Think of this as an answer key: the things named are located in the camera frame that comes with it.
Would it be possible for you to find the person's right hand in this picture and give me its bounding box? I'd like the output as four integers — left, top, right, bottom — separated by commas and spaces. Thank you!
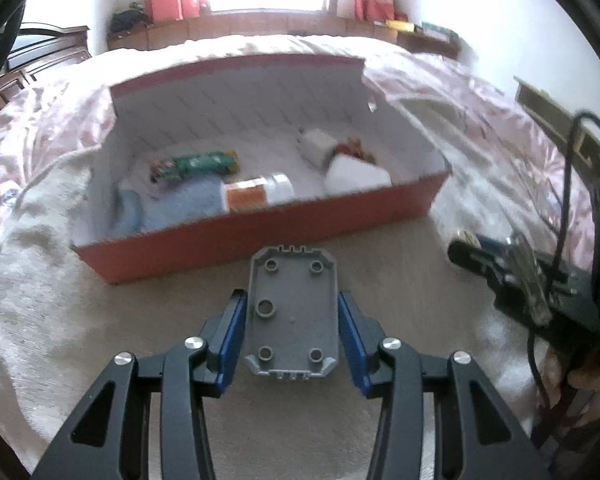
570, 365, 600, 397

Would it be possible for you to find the beige towel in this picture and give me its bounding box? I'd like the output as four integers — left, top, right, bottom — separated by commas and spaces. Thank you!
0, 150, 581, 480

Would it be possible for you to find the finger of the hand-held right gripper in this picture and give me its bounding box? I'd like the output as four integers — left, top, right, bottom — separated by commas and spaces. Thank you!
475, 234, 518, 261
447, 240, 508, 283

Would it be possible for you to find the pink printed blanket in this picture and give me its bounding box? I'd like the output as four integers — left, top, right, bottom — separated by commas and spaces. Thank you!
0, 34, 600, 391

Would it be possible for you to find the dark bag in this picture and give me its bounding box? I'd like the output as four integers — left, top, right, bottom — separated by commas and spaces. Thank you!
111, 7, 148, 33

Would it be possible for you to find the white bottle orange label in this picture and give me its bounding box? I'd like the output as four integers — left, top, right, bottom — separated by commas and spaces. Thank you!
222, 172, 295, 211

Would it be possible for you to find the wooden frame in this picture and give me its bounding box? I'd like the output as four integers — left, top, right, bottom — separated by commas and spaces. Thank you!
515, 76, 600, 166

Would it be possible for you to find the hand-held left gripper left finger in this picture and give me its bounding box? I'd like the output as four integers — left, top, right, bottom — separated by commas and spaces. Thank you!
30, 287, 248, 480

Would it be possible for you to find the white plastic block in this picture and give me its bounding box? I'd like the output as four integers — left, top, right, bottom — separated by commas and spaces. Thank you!
324, 156, 393, 196

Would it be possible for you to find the blue oval plastic plate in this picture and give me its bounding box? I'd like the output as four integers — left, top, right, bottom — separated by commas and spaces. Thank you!
140, 180, 228, 231

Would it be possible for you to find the red cardboard box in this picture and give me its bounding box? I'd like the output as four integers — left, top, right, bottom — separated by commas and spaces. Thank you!
70, 52, 453, 286

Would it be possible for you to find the white charger adapter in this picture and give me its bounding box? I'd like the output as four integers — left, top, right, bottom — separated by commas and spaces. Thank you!
297, 128, 338, 166

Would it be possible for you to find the dark wooden headboard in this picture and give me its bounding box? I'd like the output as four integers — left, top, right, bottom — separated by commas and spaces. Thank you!
0, 24, 91, 126

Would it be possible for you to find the grey plastic plate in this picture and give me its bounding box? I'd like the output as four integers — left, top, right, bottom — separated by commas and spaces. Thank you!
243, 245, 342, 383

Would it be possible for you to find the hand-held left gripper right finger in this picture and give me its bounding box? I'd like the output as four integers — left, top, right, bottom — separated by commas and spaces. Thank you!
336, 290, 553, 480

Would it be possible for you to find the green packet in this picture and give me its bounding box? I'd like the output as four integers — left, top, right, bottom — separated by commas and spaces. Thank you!
147, 150, 241, 183

